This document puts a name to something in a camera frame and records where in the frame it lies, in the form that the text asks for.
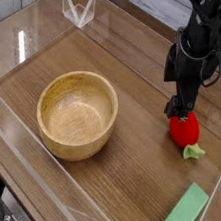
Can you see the red felt strawberry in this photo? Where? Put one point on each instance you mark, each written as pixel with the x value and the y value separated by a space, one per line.
pixel 185 133

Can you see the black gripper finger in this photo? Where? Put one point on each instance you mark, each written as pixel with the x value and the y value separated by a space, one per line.
pixel 178 108

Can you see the green foam block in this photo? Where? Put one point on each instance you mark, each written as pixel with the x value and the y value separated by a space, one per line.
pixel 190 205

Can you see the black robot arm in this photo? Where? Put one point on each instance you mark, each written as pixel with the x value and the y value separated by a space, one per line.
pixel 204 27

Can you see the light wooden bowl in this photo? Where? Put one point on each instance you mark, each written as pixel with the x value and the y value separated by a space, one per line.
pixel 76 114

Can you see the clear acrylic corner bracket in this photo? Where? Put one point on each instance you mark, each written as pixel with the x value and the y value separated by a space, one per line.
pixel 79 15

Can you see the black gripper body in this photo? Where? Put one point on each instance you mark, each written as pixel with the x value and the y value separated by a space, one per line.
pixel 189 71

